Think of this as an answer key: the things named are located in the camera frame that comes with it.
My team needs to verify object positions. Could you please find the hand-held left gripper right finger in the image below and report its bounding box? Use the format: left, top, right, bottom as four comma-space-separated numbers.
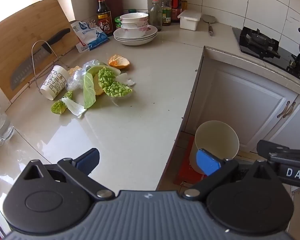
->
183, 149, 274, 202

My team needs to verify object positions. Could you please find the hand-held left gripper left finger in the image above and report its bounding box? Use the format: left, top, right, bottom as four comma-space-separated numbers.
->
22, 148, 115, 202

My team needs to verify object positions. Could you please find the large pale orange peel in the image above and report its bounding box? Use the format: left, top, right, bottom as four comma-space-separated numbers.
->
94, 74, 106, 96

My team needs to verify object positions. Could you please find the napa cabbage piece white stem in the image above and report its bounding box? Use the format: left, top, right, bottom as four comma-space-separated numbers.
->
51, 90, 87, 118

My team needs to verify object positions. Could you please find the bamboo cutting board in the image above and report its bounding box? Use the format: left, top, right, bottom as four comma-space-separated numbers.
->
0, 0, 79, 103

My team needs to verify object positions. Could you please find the white lidded container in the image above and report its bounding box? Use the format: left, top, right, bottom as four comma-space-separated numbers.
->
178, 10, 202, 30

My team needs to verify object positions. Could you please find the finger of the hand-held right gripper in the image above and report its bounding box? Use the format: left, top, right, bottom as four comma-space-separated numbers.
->
256, 140, 300, 165

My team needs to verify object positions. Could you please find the printed white paper cup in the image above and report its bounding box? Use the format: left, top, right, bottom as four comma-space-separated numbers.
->
40, 65, 70, 101

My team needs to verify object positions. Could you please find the white and blue salt bag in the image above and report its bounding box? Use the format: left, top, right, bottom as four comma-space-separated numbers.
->
70, 21, 110, 53

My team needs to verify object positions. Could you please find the large white cabinet door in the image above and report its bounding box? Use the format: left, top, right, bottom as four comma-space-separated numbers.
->
184, 55, 298, 153

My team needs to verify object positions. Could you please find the green cabbage leaf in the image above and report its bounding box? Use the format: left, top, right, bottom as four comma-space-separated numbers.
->
83, 65, 108, 109

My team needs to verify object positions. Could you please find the black gas stove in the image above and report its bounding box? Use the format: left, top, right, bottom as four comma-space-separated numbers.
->
232, 26, 300, 85

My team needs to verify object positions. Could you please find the dark vinegar bottle red label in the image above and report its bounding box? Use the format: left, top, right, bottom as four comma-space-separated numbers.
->
96, 0, 113, 37

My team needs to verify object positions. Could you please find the white trash bin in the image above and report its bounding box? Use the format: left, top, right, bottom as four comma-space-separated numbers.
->
189, 120, 240, 174

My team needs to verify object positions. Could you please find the clear plastic wrap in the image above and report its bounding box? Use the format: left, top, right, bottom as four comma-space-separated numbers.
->
66, 60, 100, 90

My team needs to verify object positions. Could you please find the white cabbage stem scrap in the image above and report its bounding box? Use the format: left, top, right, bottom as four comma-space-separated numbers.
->
115, 72, 136, 87

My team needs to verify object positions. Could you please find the bumpy green napa cabbage piece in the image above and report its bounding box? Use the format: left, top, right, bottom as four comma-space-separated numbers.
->
103, 81, 133, 98
98, 66, 118, 88

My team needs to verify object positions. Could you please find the metal spatula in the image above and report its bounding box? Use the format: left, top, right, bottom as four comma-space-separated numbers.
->
202, 14, 217, 37

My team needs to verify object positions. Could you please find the clear bottle red cap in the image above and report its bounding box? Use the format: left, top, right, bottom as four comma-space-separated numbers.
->
149, 0, 163, 32

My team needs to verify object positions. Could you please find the dark sauce bottle red label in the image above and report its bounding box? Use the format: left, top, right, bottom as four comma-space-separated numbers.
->
170, 0, 182, 22

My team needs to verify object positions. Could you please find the black handled kitchen knife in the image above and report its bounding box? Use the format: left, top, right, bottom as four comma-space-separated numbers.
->
10, 28, 71, 92

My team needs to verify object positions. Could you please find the metal wire rack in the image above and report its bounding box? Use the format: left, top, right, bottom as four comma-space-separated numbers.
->
27, 40, 70, 96

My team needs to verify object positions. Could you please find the red floor mat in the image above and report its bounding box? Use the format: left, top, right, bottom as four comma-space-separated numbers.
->
174, 135, 208, 187

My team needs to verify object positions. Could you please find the white floral bowl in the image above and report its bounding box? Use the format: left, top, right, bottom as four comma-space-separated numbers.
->
121, 25, 150, 37
119, 12, 149, 23
120, 20, 149, 30

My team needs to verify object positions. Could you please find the bright orange peel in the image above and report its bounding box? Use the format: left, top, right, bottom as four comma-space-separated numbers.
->
108, 54, 130, 70

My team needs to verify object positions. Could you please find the glass mug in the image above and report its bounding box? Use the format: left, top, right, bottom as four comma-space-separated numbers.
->
0, 102, 15, 142

